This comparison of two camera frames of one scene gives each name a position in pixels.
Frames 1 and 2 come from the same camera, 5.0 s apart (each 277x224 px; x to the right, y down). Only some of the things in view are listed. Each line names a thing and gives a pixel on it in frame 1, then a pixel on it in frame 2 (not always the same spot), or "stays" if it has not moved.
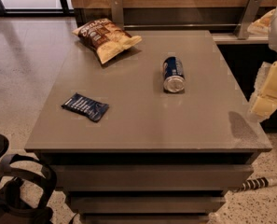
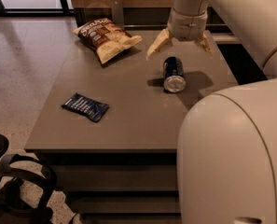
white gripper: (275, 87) -> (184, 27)
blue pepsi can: (173, 77) stays
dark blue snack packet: (87, 106) stays
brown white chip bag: (106, 38) stays
